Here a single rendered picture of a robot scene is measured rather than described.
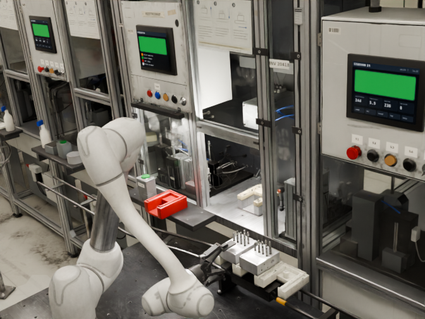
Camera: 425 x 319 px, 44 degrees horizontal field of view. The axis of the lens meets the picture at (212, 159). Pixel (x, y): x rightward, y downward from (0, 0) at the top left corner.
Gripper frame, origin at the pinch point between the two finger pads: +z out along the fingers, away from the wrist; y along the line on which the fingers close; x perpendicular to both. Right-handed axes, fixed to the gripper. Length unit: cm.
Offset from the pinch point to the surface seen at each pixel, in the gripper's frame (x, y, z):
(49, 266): 192, -89, -2
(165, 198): 52, 5, 9
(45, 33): 156, 74, 18
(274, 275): -19.4, -3.4, 4.1
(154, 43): 54, 76, 18
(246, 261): -10.8, 2.2, -1.4
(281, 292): -28.2, -3.3, -2.4
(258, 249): -10.5, 3.8, 5.5
